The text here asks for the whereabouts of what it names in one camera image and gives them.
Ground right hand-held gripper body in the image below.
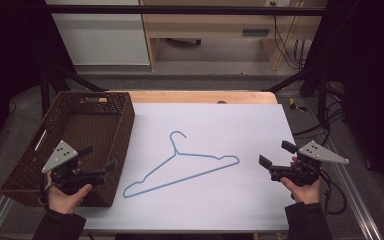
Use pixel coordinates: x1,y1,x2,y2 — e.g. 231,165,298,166
268,140,350,188

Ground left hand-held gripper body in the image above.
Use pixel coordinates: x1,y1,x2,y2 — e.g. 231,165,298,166
41,139,109,196

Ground person's left hand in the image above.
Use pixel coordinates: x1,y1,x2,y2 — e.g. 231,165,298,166
45,161,94,215

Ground person's right hand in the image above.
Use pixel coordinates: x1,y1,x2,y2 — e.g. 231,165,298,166
279,156,323,205

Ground brown woven plastic basket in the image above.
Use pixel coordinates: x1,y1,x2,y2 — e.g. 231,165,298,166
0,91,136,208

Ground yellow and black tool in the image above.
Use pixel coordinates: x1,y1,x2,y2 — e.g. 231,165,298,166
288,97,308,113

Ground white table sheet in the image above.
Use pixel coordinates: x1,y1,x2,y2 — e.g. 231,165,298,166
75,102,297,233

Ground black metal stand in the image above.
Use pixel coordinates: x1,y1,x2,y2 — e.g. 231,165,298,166
263,63,331,128
39,61,109,118

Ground dark curtain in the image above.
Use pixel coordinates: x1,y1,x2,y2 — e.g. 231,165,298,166
0,0,78,166
299,0,384,204

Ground white cabinet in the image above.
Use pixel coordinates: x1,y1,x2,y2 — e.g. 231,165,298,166
45,0,151,67

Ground light wooden desk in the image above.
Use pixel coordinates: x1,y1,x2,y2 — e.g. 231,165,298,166
139,0,328,72

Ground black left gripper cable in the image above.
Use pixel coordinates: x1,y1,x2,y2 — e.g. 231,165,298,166
37,182,54,206

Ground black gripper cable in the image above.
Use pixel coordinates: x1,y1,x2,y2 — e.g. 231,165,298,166
37,182,54,206
319,169,348,216

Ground black floor cables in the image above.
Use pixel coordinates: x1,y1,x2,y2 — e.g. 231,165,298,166
292,83,348,148

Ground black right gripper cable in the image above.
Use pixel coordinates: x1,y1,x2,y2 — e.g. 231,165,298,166
319,169,348,216

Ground blue wire clothes hanger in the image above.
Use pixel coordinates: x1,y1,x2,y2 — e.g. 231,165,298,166
122,130,241,199

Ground black hanging cables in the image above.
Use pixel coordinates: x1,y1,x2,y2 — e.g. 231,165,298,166
269,1,308,71

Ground black horizontal frame bar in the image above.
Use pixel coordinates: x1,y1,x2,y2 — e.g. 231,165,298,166
45,4,328,17

